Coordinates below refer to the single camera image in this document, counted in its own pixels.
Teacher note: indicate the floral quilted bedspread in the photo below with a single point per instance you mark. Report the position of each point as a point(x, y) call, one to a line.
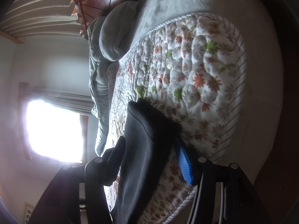
point(192, 69)

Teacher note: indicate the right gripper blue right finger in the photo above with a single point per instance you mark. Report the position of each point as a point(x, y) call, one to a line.
point(240, 202)

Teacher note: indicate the striped beige wall curtain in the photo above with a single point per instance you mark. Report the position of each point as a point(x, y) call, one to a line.
point(26, 18)

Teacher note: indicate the window with wooden frame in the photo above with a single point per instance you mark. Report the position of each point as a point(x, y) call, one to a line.
point(50, 131)

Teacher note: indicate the grey duvet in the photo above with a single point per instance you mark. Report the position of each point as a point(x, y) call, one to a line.
point(109, 39)

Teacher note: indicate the black pants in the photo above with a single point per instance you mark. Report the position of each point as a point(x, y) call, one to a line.
point(151, 184)

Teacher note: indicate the beige window curtain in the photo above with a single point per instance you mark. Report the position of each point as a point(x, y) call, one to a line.
point(76, 103)

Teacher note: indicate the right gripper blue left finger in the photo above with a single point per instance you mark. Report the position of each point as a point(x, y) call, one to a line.
point(73, 186)

